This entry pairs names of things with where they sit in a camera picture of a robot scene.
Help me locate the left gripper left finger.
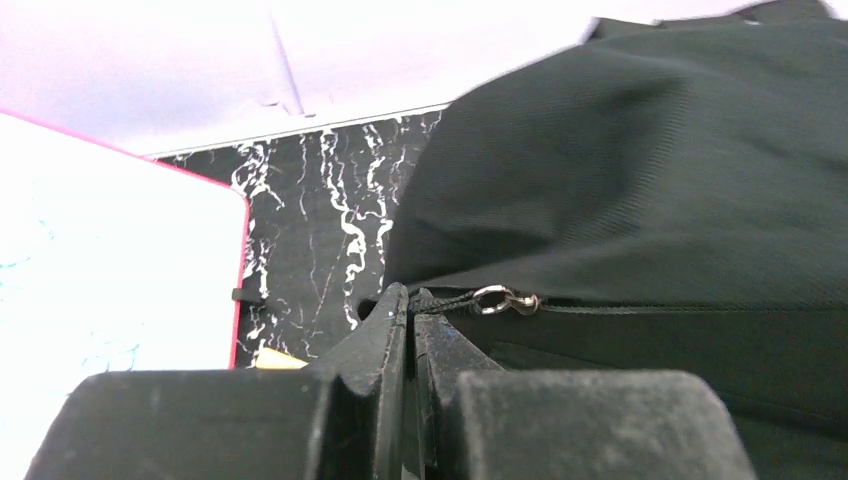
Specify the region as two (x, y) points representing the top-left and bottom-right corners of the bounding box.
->
(27, 284), (408, 479)

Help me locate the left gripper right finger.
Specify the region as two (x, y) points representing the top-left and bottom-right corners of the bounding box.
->
(414, 315), (755, 479)

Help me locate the black student backpack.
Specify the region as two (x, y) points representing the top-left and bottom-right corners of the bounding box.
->
(384, 1), (847, 479)

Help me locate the beige glue stick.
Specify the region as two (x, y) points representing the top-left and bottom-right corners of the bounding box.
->
(254, 348), (308, 370)

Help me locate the pink-framed whiteboard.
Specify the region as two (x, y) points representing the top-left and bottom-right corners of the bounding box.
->
(1, 113), (249, 479)

